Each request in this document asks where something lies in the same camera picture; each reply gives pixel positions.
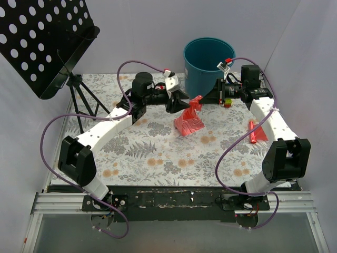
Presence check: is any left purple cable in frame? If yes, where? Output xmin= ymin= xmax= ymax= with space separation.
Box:
xmin=39 ymin=60 xmax=172 ymax=239

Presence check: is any purple cable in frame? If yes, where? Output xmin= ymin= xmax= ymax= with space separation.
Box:
xmin=215 ymin=57 xmax=280 ymax=230
xmin=39 ymin=60 xmax=172 ymax=239

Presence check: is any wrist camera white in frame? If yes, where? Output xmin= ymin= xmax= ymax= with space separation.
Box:
xmin=163 ymin=69 xmax=181 ymax=93
xmin=217 ymin=58 xmax=232 ymax=79

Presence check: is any floral patterned table mat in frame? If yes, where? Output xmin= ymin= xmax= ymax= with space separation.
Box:
xmin=49 ymin=73 xmax=293 ymax=188

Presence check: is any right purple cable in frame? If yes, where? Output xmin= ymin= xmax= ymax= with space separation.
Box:
xmin=215 ymin=57 xmax=280 ymax=230

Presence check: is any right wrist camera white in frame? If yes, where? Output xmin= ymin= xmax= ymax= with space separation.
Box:
xmin=217 ymin=58 xmax=232 ymax=79

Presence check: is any red plastic trash bag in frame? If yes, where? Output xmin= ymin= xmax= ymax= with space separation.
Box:
xmin=174 ymin=95 xmax=205 ymax=137

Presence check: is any teal plastic trash bin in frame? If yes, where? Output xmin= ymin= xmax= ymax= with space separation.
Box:
xmin=183 ymin=37 xmax=236 ymax=99

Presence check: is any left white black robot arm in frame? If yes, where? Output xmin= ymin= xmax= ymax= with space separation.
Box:
xmin=58 ymin=70 xmax=189 ymax=211

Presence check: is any aluminium frame rail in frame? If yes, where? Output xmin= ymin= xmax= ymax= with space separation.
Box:
xmin=25 ymin=179 xmax=329 ymax=252

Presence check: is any colourful toy block car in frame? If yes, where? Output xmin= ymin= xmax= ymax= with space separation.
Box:
xmin=223 ymin=99 xmax=232 ymax=108

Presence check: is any black perforated music stand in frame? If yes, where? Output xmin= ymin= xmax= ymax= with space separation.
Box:
xmin=0 ymin=0 xmax=116 ymax=135

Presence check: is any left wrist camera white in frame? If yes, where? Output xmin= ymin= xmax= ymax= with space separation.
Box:
xmin=163 ymin=69 xmax=181 ymax=93

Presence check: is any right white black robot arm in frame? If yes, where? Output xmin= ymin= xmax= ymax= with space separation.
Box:
xmin=200 ymin=64 xmax=311 ymax=210

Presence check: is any small rolled red bag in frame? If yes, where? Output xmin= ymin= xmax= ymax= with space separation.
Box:
xmin=248 ymin=121 xmax=268 ymax=144

